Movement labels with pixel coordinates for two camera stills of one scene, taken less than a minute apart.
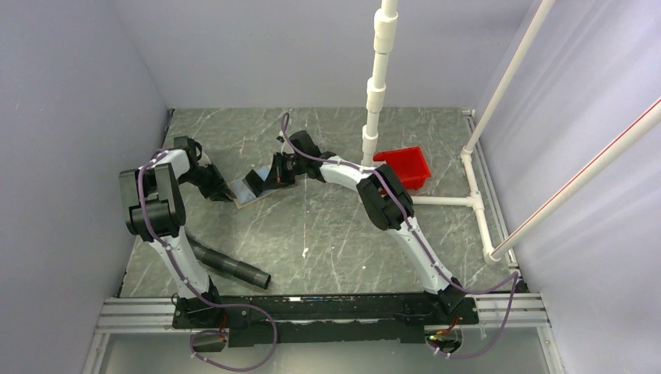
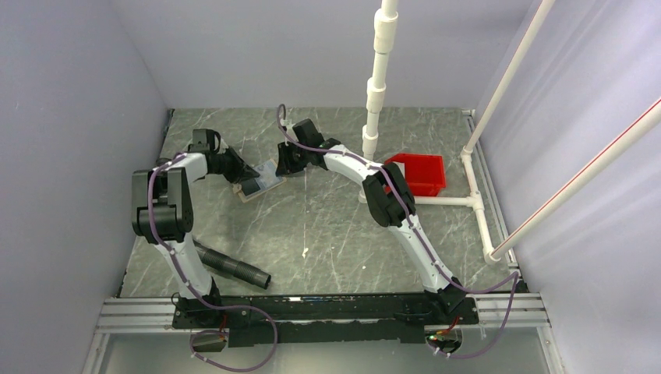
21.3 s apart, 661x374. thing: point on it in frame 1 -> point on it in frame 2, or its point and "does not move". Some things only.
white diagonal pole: [508, 75] does not move
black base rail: [312, 319] does not move
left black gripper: [219, 190] -> [242, 171]
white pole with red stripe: [634, 133] does not move
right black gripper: [277, 177] -> [285, 166]
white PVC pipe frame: [386, 21] does not move
